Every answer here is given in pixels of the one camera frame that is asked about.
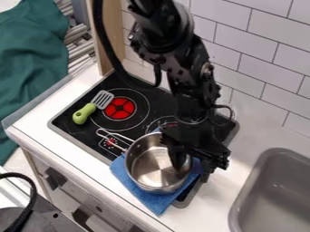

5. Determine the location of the blue cloth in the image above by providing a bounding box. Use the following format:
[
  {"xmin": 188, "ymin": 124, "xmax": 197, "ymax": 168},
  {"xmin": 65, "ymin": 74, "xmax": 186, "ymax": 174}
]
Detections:
[{"xmin": 109, "ymin": 153, "xmax": 204, "ymax": 217}]

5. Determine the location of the toy stove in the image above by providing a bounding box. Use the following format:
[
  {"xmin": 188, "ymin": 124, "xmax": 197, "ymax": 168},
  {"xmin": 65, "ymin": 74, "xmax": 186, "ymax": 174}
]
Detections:
[{"xmin": 45, "ymin": 70, "xmax": 241, "ymax": 209}]

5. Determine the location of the green handled spatula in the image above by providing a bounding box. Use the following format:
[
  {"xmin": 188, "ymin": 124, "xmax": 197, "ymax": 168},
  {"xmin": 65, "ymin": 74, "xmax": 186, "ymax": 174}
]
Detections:
[{"xmin": 71, "ymin": 89, "xmax": 117, "ymax": 126}]

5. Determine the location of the green cloth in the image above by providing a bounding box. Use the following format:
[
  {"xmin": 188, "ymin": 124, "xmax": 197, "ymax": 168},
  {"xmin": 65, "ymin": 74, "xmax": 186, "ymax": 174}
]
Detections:
[{"xmin": 0, "ymin": 0, "xmax": 72, "ymax": 167}]

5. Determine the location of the wooden board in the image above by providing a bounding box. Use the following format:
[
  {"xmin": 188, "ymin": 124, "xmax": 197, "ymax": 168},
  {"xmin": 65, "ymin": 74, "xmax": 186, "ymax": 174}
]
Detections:
[{"xmin": 83, "ymin": 0, "xmax": 128, "ymax": 77}]

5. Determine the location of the black cable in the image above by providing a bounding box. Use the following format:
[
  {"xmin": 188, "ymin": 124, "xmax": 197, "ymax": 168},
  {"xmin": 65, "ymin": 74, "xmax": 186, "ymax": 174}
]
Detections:
[{"xmin": 0, "ymin": 171, "xmax": 39, "ymax": 232}]

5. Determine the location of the silver pot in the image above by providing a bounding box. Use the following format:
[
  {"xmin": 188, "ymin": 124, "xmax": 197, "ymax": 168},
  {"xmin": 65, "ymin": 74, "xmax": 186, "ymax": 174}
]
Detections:
[{"xmin": 95, "ymin": 128, "xmax": 196, "ymax": 195}]

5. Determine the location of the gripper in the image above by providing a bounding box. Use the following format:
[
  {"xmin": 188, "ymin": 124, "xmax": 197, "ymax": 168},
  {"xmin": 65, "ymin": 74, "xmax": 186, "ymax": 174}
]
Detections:
[{"xmin": 160, "ymin": 121, "xmax": 234, "ymax": 184}]

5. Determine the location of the toy sink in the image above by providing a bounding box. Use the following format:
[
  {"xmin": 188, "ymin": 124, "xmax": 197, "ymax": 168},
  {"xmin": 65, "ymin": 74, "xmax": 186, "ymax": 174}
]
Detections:
[{"xmin": 226, "ymin": 147, "xmax": 310, "ymax": 232}]

